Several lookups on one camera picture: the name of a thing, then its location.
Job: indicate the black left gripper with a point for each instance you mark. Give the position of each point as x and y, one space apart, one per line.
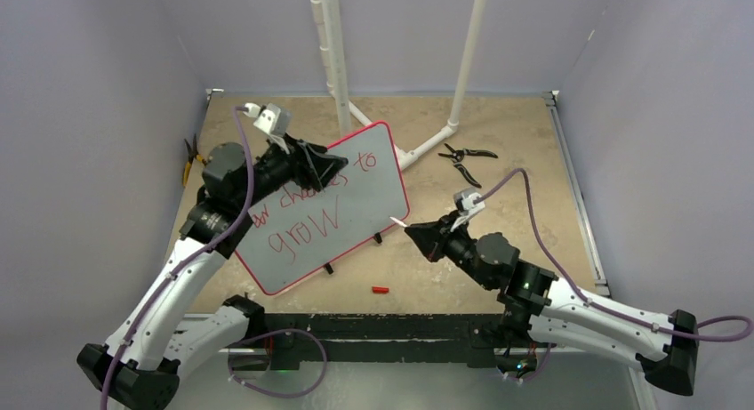
308 162

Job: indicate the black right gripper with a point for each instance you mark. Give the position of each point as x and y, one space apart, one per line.
433 237

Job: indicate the red capped whiteboard marker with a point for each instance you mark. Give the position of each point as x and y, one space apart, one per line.
398 222

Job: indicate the red framed whiteboard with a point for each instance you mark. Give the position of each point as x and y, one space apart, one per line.
297 232

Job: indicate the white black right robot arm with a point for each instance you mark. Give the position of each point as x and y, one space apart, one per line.
541 306

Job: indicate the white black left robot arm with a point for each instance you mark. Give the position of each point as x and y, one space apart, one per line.
142 364

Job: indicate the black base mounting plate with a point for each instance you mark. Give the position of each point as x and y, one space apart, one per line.
475 340

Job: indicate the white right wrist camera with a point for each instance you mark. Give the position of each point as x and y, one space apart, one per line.
468 203

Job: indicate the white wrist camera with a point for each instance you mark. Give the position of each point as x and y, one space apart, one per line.
468 203
271 120

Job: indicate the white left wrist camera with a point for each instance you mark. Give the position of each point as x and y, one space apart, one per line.
271 120

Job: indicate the yellow handled pliers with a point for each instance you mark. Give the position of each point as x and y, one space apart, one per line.
193 155

